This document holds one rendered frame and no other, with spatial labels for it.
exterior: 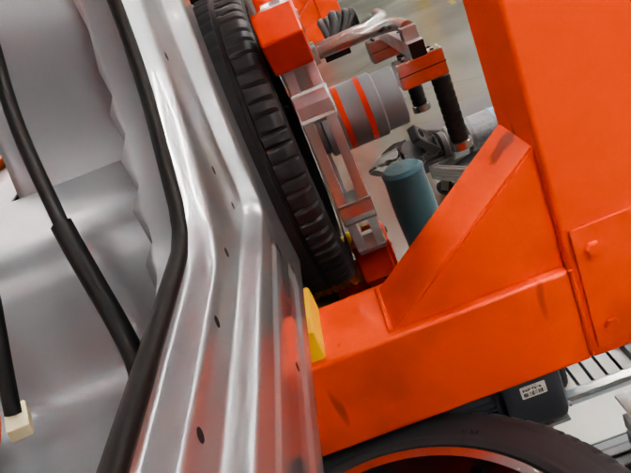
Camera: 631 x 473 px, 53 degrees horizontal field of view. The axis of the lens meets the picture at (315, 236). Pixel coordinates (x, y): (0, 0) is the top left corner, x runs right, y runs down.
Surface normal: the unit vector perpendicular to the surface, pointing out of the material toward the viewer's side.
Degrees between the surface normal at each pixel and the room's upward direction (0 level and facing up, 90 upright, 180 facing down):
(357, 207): 90
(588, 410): 0
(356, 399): 90
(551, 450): 0
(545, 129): 90
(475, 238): 90
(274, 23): 45
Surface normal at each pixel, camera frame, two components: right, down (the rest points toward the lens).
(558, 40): 0.07, 0.40
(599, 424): -0.37, -0.84
